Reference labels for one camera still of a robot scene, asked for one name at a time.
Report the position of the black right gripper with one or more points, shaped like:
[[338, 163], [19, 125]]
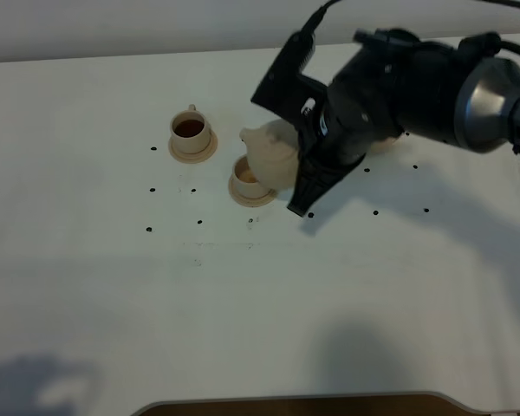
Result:
[[395, 84]]

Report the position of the beige teapot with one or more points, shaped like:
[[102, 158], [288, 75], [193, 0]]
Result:
[[272, 153]]

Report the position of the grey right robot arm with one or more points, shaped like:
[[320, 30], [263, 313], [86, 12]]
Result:
[[465, 96]]

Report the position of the beige teapot saucer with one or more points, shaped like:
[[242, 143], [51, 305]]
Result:
[[383, 146]]

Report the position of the beige near cup saucer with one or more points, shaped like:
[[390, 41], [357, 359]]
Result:
[[253, 204]]

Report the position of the beige cup saucer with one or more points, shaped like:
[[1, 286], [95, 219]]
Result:
[[253, 204], [194, 158]]

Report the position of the beige near teacup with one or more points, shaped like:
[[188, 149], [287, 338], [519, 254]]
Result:
[[244, 183]]

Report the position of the beige teacup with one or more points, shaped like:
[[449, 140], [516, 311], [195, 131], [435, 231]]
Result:
[[190, 132], [244, 183]]

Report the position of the beige far cup saucer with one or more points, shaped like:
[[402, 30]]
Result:
[[194, 158]]

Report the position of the beige far teacup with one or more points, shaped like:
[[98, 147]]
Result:
[[190, 132]]

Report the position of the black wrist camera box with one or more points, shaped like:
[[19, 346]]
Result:
[[285, 89]]

